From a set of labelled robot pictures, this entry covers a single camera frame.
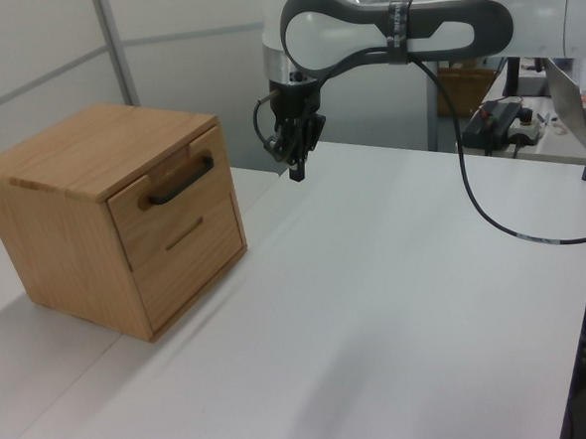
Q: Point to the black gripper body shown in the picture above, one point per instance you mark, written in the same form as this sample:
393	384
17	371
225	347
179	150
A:
293	102

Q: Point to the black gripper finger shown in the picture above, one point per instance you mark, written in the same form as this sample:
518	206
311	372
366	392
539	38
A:
312	131
291	150

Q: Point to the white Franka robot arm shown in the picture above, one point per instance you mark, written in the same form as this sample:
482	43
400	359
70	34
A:
336	23

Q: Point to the wooden drawer cabinet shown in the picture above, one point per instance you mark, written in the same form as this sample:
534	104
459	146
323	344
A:
54	219

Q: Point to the brown cardboard box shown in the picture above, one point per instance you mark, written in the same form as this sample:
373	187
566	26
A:
464	87

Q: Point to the black power supply box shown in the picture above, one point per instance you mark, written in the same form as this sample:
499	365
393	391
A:
496	120

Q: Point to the grey emergency stop button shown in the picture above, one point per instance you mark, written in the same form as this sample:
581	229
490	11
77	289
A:
525	128

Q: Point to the scissors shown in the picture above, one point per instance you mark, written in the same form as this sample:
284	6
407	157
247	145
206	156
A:
544	117

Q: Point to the white desk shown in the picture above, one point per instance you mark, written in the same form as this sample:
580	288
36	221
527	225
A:
552	149

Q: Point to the silver laptop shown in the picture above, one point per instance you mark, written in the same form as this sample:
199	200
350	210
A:
569	98

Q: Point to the grey partition post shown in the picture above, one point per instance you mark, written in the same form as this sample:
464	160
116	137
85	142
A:
115	46

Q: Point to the black monitor post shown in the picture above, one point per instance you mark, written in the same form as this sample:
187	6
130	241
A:
514	76

